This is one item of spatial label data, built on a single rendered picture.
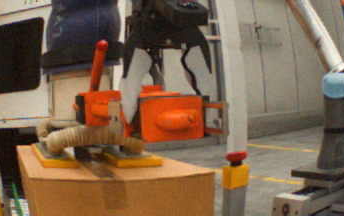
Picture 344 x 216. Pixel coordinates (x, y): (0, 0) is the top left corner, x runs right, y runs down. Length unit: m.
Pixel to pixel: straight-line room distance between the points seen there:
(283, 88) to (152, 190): 11.03
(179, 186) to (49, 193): 0.28
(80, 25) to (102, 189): 0.39
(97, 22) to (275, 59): 10.79
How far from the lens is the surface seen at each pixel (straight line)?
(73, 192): 1.05
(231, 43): 4.19
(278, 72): 11.99
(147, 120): 0.71
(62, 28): 1.26
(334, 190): 1.20
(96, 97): 1.05
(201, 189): 1.12
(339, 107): 1.20
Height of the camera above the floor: 1.26
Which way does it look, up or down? 3 degrees down
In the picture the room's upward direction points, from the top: 3 degrees counter-clockwise
